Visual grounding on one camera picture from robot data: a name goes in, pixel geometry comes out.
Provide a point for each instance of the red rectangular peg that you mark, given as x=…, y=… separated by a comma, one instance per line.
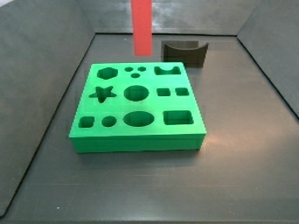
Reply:
x=142, y=23

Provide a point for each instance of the green shape-sorter block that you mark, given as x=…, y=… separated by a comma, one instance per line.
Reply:
x=138, y=107

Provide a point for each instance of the dark curved block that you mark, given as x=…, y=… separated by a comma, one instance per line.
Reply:
x=187, y=52

